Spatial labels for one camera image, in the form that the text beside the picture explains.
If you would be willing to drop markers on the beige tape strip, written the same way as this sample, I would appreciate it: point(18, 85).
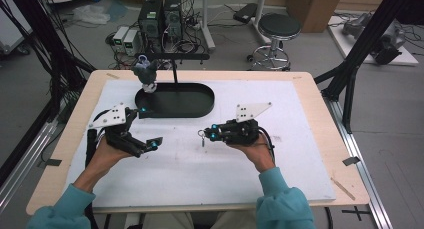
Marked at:
point(112, 75)

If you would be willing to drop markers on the person's left hand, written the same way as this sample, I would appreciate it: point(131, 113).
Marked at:
point(106, 159)

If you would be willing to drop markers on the white bench power supply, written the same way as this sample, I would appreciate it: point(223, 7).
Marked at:
point(131, 42)
point(120, 37)

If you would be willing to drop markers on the grey device on board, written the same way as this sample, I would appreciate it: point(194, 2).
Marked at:
point(356, 25)

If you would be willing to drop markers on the black and pink plush toy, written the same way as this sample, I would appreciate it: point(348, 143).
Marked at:
point(146, 74)

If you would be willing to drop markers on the black round chrome stool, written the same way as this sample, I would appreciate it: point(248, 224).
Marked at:
point(279, 26)

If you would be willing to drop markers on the white foam mat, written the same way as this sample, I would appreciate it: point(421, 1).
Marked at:
point(206, 175)

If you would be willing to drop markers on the black tape piece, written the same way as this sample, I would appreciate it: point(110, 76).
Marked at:
point(51, 162)
point(351, 161)

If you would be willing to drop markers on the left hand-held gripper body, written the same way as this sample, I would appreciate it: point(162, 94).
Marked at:
point(110, 117)

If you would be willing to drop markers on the aluminium floor rail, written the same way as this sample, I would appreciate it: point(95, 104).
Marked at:
point(363, 175)
point(26, 162)

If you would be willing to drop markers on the black oval-base hanger stand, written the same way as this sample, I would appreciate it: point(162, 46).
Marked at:
point(180, 100)

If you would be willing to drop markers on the brown cardboard box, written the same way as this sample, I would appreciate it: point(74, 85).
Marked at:
point(313, 9)

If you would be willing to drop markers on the black computer tower green label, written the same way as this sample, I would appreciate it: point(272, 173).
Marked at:
point(150, 20)

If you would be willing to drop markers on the black flat power adapter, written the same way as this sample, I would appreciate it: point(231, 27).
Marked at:
point(245, 13)

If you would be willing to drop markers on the white desk leg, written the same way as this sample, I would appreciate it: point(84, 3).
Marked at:
point(260, 12)
point(207, 22)

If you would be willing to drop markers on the person's right hand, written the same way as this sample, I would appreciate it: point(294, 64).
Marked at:
point(256, 154)

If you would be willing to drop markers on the clear plastic bag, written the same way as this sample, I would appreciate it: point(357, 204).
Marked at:
point(91, 14)

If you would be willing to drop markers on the black device on board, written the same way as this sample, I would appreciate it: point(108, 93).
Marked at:
point(388, 50)

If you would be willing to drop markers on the person's beige trouser legs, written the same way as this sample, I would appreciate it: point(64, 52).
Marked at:
point(170, 220)

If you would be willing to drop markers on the black metal frame post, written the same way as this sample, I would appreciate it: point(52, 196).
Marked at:
point(363, 45)
point(36, 32)

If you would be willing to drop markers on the black tape cross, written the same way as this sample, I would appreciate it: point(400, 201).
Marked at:
point(356, 213)

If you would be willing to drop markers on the white floor board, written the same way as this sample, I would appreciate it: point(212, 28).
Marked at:
point(346, 44)

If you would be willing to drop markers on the light wooden table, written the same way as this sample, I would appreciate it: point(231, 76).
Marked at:
point(320, 99)

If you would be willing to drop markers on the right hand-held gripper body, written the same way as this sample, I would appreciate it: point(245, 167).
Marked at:
point(251, 110)

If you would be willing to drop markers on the thin wooden stick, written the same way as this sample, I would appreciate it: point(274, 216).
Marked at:
point(343, 189)

